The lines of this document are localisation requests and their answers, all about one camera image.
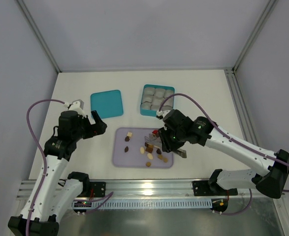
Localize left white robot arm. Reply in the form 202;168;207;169
8;111;107;236

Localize slotted cable duct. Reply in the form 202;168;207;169
72;198;212;211

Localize purple tray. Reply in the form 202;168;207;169
112;127;174;169

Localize teal chocolate box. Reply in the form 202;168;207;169
140;84;175;117

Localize brown square chocolate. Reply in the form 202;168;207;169
145;146;154;153

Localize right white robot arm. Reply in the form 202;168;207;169
156;109;289;199

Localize aluminium frame rail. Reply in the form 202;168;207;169
16;179;250;200

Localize teal box lid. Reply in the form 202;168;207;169
90;89;124;119

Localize purple cable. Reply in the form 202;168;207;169
27;98;70;236
158;93;289;193

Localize metal tongs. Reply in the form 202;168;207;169
145;133;187;158

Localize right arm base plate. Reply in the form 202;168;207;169
192;180;213;197

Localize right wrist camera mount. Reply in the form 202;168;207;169
156;111;163;119

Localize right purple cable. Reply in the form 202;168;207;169
158;93;289;193

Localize white swirl oval chocolate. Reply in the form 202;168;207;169
139;147;145;154

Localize cream oval chocolate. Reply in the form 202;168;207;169
147;153;153;160

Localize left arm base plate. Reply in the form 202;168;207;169
88;181;106;199

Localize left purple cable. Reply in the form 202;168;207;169
27;98;70;236

